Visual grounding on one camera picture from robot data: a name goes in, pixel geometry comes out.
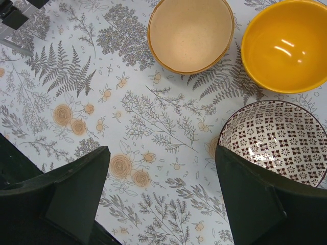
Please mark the brown white patterned bowl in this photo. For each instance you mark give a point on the brown white patterned bowl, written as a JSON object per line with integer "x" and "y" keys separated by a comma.
{"x": 281, "y": 137}

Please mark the floral table mat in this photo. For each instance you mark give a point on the floral table mat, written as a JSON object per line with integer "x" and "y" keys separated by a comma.
{"x": 92, "y": 81}

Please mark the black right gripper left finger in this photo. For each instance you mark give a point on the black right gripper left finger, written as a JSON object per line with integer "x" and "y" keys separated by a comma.
{"x": 57, "y": 207}

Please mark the beige bowl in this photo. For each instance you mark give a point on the beige bowl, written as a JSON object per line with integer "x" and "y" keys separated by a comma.
{"x": 189, "y": 37}

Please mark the metal wire dish rack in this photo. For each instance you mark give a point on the metal wire dish rack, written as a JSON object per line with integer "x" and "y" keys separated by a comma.
{"x": 13, "y": 18}

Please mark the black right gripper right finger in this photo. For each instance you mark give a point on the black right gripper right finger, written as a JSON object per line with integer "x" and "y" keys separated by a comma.
{"x": 267, "y": 208}

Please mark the yellow bowl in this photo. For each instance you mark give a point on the yellow bowl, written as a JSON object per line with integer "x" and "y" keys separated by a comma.
{"x": 284, "y": 47}

